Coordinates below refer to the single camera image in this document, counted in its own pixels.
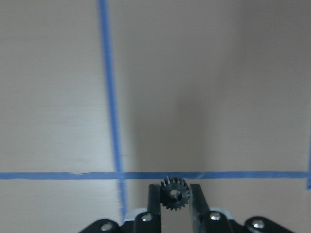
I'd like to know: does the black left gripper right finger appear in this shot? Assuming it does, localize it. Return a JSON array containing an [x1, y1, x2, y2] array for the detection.
[[189, 184, 233, 233]]

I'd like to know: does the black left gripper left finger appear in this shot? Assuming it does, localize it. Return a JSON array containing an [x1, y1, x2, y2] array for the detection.
[[133, 184, 161, 233]]

